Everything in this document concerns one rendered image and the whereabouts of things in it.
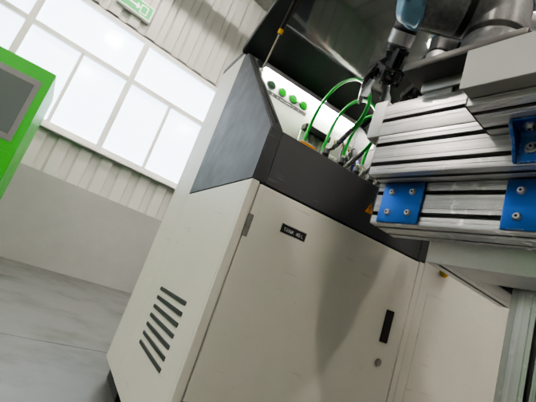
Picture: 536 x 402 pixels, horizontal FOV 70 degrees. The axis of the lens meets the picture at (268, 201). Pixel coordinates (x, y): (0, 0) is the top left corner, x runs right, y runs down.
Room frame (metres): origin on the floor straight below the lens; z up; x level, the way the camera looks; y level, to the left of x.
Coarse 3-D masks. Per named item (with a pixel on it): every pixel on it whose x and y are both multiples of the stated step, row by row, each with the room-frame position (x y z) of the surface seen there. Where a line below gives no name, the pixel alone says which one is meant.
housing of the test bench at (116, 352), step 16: (240, 64) 1.50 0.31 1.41; (224, 80) 1.66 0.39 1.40; (224, 96) 1.54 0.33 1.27; (208, 112) 1.70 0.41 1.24; (208, 128) 1.59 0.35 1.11; (208, 144) 1.49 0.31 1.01; (192, 160) 1.64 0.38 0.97; (192, 176) 1.53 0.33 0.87; (176, 192) 1.68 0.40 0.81; (176, 208) 1.58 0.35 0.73; (160, 224) 1.73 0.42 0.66; (160, 240) 1.62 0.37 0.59; (160, 256) 1.52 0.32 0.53; (144, 272) 1.67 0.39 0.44; (144, 288) 1.57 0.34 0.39; (128, 304) 1.71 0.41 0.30; (128, 320) 1.61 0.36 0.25; (128, 336) 1.52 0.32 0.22; (112, 352) 1.65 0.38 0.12; (112, 368) 1.55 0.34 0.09; (112, 384) 1.59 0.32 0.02
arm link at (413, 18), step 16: (400, 0) 0.67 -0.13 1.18; (416, 0) 0.63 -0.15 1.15; (432, 0) 0.62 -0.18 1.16; (448, 0) 0.61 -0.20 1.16; (464, 0) 0.61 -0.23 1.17; (400, 16) 0.67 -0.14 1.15; (416, 16) 0.65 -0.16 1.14; (432, 16) 0.64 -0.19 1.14; (448, 16) 0.63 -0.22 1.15; (448, 32) 0.67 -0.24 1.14
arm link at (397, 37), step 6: (396, 30) 0.98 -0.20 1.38; (390, 36) 1.01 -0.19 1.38; (396, 36) 0.99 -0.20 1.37; (402, 36) 0.98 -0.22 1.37; (408, 36) 0.98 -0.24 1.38; (414, 36) 0.98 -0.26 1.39; (390, 42) 1.02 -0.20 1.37; (396, 42) 1.00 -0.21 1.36; (402, 42) 0.99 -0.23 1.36; (408, 42) 0.99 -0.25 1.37; (402, 48) 1.01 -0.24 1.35; (408, 48) 1.01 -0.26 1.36
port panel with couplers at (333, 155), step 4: (336, 132) 1.68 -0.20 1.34; (340, 132) 1.69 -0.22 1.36; (332, 136) 1.67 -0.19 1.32; (336, 136) 1.68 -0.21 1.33; (340, 136) 1.69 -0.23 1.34; (332, 140) 1.67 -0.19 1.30; (336, 140) 1.66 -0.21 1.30; (344, 140) 1.70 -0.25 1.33; (352, 140) 1.72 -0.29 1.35; (332, 144) 1.68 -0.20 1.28; (340, 144) 1.69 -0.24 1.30; (344, 144) 1.68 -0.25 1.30; (352, 144) 1.72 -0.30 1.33; (336, 148) 1.69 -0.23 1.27; (340, 148) 1.70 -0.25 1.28; (348, 148) 1.71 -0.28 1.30; (352, 148) 1.69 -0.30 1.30; (332, 152) 1.68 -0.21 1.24; (336, 152) 1.69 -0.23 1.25; (340, 152) 1.70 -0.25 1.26; (348, 152) 1.72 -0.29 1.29; (332, 156) 1.68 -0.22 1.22; (336, 156) 1.69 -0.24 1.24; (336, 160) 1.70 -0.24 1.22
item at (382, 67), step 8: (392, 48) 1.01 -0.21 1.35; (392, 56) 1.02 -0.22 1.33; (400, 56) 1.01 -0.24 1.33; (376, 64) 1.08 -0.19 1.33; (384, 64) 1.06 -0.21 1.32; (392, 64) 1.02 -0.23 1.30; (400, 64) 1.04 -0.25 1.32; (376, 72) 1.09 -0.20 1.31; (384, 72) 1.06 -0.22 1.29; (392, 72) 1.06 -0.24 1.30; (400, 72) 1.04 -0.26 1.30; (376, 80) 1.08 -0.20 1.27; (384, 80) 1.07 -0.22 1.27; (392, 80) 1.06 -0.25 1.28; (400, 80) 1.06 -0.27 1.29
